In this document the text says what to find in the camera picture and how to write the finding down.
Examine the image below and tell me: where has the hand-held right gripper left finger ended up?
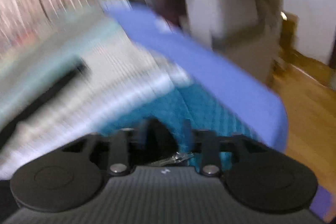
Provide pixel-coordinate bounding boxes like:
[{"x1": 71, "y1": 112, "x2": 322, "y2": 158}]
[{"x1": 62, "y1": 119, "x2": 180, "y2": 176}]

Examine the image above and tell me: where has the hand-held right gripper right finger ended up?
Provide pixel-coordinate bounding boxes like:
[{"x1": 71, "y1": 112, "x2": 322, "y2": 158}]
[{"x1": 183, "y1": 119, "x2": 269, "y2": 176}]

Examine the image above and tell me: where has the patterned teal bed sheet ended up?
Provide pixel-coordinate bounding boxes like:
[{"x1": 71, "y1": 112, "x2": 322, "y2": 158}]
[{"x1": 0, "y1": 11, "x2": 263, "y2": 180}]

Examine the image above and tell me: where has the purple mattress cover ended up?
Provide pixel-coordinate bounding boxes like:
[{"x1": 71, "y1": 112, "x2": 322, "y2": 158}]
[{"x1": 104, "y1": 1, "x2": 336, "y2": 216}]

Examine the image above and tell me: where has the cardboard box stack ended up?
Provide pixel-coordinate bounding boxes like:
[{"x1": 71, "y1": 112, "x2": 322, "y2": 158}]
[{"x1": 184, "y1": 0, "x2": 285, "y2": 84}]

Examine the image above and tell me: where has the brown cardboard box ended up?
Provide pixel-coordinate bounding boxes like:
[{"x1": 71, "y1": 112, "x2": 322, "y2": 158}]
[{"x1": 278, "y1": 11, "x2": 300, "y2": 72}]

